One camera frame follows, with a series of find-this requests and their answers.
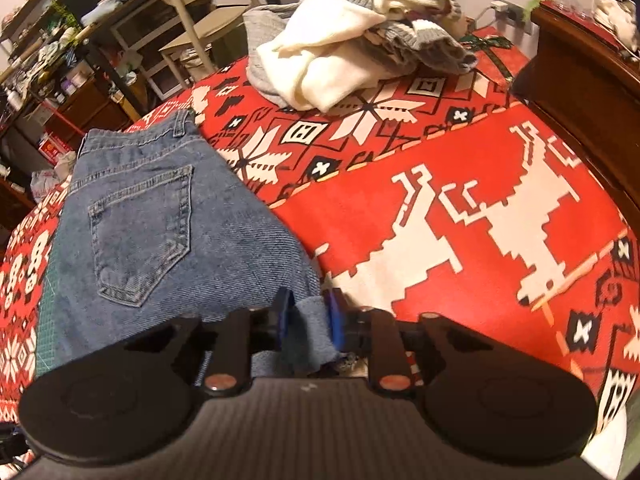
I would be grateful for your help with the green cutting mat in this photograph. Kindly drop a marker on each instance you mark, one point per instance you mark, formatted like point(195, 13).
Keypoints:
point(45, 310)

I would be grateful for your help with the cream white garment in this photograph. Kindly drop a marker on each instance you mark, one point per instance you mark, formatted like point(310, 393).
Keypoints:
point(325, 55)

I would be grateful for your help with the white wall outlet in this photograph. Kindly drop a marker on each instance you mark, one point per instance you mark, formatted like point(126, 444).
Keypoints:
point(515, 12)

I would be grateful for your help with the white drawer unit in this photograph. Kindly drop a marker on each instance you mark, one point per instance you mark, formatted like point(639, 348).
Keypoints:
point(150, 75)

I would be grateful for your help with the red patterned blanket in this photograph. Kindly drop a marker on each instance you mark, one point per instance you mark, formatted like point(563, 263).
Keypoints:
point(400, 160)

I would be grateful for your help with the white printed plastic bag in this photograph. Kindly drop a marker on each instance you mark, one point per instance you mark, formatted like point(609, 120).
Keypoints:
point(45, 182)

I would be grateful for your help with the cluttered wooden shelf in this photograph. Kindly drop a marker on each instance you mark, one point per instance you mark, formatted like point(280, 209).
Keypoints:
point(30, 15)

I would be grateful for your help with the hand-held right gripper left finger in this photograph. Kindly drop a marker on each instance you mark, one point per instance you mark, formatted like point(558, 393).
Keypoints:
point(281, 317)

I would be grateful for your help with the wooden drawer cabinet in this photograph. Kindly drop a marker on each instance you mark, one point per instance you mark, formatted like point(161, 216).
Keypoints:
point(95, 105)

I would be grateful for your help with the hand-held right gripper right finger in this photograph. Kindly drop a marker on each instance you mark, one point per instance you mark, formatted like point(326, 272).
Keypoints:
point(334, 317)

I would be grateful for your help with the black desk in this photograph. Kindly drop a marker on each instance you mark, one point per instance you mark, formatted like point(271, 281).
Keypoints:
point(112, 75)

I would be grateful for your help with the striped knit sweater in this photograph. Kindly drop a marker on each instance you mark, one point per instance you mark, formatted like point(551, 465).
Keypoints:
point(425, 35)

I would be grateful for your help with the red cardboard box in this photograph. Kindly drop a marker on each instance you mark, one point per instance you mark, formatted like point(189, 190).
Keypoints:
point(55, 147)

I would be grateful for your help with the blue denim jeans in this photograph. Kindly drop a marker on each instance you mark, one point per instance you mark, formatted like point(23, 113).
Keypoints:
point(175, 230)

